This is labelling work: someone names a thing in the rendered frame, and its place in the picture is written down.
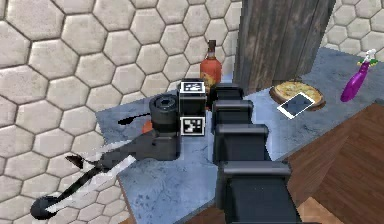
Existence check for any orange bottle with brown neck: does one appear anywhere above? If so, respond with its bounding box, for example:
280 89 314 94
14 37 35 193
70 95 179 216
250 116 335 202
199 39 223 98

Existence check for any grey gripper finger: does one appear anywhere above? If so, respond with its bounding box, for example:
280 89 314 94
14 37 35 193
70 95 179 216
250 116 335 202
30 155 138 221
64 139 133 170

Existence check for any white-framed mobile phone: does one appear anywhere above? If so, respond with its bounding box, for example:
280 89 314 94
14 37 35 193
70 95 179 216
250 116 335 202
276 91 316 120

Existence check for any black long-handled utensil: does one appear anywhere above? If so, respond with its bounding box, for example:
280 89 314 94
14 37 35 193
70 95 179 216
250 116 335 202
117 112 152 127

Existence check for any purple spray bottle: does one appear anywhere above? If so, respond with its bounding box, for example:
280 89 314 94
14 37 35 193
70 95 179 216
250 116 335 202
339 48 380 104

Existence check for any dark wooden cupboard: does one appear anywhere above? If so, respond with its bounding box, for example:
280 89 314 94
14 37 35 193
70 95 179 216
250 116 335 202
232 0 337 97

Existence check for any brown round plate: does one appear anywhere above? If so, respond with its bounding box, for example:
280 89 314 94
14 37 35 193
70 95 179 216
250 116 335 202
268 80 327 113

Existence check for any wooden counter with blue-grey top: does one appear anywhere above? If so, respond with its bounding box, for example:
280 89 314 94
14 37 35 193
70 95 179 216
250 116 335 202
94 46 384 224

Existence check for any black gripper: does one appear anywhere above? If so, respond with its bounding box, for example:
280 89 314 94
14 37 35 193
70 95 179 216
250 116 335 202
98 93 181 171

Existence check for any yellow flat bread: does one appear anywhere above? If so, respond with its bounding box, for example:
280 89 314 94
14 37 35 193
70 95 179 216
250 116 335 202
273 81 324 105

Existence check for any orange-red round fruit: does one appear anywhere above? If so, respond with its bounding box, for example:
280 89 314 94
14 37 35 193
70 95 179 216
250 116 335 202
141 120 155 135

